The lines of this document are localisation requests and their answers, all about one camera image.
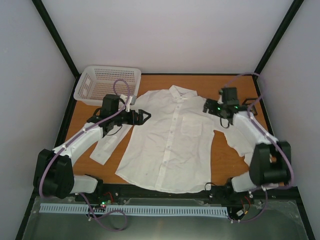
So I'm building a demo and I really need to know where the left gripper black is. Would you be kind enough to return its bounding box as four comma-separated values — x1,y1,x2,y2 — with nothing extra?
111,108,151,125

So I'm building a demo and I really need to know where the white button-up shirt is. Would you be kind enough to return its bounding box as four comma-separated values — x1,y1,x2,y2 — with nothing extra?
89,84,258,194

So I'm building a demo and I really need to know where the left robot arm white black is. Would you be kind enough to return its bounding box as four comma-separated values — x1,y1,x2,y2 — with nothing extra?
33,94,152,202

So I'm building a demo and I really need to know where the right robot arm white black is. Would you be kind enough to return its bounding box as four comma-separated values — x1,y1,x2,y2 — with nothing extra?
203,87,294,193

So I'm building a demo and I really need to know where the black open brooch box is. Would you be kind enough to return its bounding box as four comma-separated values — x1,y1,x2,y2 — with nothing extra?
241,97,258,117

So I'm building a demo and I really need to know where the white perforated plastic basket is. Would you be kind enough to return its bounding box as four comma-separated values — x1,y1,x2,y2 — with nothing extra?
73,65,142,107

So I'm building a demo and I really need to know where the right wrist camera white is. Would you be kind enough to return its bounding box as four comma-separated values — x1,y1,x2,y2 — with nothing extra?
218,89,223,104

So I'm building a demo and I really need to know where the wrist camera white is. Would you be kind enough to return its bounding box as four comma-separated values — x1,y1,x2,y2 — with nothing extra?
218,89,223,104
119,94,137,112

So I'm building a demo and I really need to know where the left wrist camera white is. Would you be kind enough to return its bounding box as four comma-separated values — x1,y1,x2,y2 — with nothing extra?
119,94,137,112

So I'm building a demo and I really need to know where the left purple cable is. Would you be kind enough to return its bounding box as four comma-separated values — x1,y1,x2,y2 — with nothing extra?
38,78,132,200

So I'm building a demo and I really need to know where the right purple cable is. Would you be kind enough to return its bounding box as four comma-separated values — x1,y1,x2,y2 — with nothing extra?
223,72,295,193

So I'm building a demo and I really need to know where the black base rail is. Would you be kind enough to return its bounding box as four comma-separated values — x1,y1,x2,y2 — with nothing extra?
74,182,241,203

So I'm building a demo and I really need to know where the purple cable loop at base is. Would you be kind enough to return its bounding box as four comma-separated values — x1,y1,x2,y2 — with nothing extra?
79,193,128,231

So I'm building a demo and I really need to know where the light blue slotted cable duct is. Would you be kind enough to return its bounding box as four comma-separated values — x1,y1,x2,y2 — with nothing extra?
38,203,229,218

